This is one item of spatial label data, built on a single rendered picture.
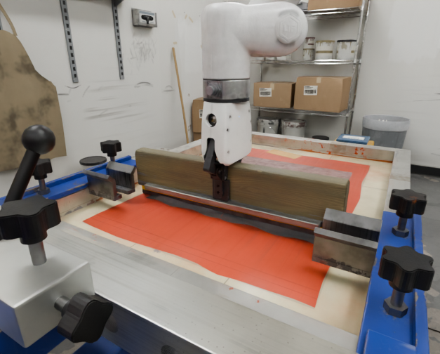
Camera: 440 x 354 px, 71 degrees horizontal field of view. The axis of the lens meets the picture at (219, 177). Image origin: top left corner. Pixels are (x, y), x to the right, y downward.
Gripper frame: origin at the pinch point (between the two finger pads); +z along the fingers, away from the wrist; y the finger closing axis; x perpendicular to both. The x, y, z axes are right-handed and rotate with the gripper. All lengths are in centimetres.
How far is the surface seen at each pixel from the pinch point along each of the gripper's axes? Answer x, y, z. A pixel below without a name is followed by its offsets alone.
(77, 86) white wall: 200, 118, -3
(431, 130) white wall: -56, 361, 53
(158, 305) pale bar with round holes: -10.9, -30.7, -2.9
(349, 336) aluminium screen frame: -24.3, -21.0, 2.4
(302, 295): -18.2, -13.9, 5.9
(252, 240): -7.8, -5.7, 5.9
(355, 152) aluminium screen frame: -15, 51, 5
